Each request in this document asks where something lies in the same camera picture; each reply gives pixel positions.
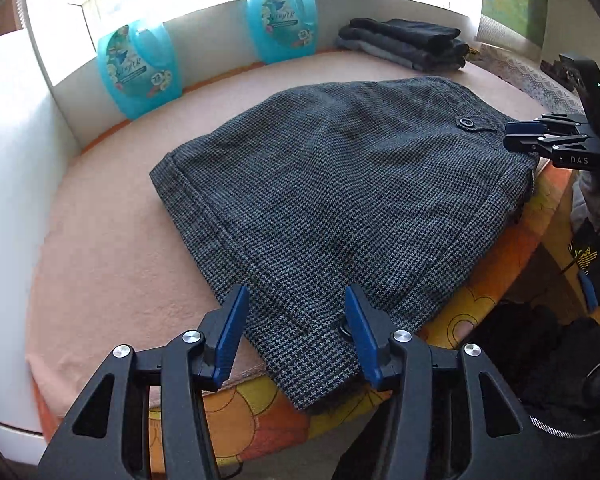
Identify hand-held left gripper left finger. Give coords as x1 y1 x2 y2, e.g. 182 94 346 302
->
37 284 251 480

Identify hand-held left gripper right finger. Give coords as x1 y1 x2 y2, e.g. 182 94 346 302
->
330 284 563 480

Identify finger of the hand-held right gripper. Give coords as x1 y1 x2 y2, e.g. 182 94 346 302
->
505 113 590 137
503 133 589 160

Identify grey checked pants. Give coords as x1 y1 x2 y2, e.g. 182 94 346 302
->
149 75 540 413

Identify white lace cloth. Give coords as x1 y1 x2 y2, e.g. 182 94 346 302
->
479 14 587 113

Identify light grey cloth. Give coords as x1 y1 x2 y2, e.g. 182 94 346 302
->
571 170 600 228

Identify orange floral sheet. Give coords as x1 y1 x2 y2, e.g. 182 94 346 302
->
35 157 575 467

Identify dark grey folded garment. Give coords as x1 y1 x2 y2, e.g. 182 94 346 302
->
337 27 471 68

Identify black bag with yellow print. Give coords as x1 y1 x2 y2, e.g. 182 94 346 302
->
570 217 600 310

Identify pink blanket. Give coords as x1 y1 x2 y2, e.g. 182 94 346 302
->
26 49 551 411

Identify black folded garment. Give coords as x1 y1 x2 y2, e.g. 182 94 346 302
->
349 17 462 54

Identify black clothing pile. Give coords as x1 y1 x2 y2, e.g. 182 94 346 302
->
466 300 600 427

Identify large blue detergent bottle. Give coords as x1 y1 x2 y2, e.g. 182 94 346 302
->
96 19 184 122
246 0 319 65

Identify silver coiled hose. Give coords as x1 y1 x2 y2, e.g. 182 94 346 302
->
529 414 600 437

